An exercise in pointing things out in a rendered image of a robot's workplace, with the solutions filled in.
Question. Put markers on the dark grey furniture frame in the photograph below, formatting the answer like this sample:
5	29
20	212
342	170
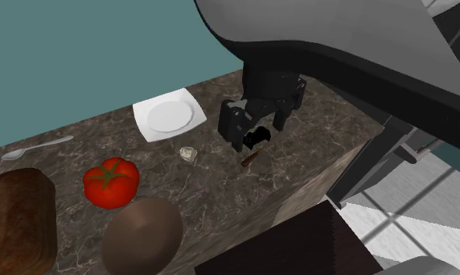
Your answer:
366	163

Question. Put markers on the red tomato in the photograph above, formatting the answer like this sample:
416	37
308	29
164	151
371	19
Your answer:
111	184

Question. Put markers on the silver spoon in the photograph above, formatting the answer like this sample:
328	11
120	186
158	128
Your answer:
35	146

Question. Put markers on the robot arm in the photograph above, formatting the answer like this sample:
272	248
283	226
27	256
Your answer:
328	26

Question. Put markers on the small pale crumpled lump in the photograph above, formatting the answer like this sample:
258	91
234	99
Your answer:
187	153

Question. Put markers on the white square plate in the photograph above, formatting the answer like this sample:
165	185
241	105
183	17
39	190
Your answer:
169	114

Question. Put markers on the brown egg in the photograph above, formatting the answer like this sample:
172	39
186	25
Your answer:
142	236

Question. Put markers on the brown bread loaf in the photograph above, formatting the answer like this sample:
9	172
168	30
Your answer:
18	222

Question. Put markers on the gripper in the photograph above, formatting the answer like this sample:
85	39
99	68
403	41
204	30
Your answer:
266	83

